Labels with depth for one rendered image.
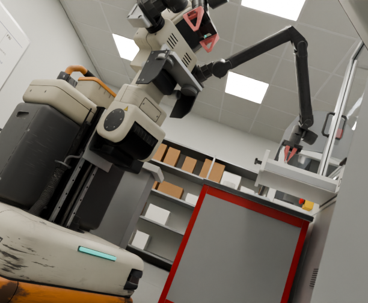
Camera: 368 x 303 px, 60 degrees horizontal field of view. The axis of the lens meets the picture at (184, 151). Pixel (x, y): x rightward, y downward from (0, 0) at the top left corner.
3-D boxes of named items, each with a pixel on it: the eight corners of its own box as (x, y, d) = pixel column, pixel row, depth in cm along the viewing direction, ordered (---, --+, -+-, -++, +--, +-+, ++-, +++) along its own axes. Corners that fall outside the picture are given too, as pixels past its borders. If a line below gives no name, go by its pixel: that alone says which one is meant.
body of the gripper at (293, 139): (302, 149, 160) (306, 136, 162) (282, 142, 163) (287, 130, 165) (299, 153, 166) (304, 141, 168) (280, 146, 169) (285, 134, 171)
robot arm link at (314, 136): (303, 112, 167) (307, 118, 159) (322, 123, 168) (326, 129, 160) (290, 131, 172) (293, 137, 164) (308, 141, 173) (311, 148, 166)
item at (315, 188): (263, 169, 145) (267, 157, 146) (258, 183, 168) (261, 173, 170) (356, 200, 135) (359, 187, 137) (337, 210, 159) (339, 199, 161)
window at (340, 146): (384, 131, 109) (428, -64, 136) (317, 189, 189) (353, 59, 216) (386, 131, 109) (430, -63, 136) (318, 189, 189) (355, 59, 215)
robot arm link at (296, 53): (290, 40, 154) (295, 42, 144) (303, 37, 152) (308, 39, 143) (299, 122, 170) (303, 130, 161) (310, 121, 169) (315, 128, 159)
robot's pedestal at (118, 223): (55, 275, 171) (115, 149, 192) (74, 272, 199) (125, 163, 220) (104, 297, 167) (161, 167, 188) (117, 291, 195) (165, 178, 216)
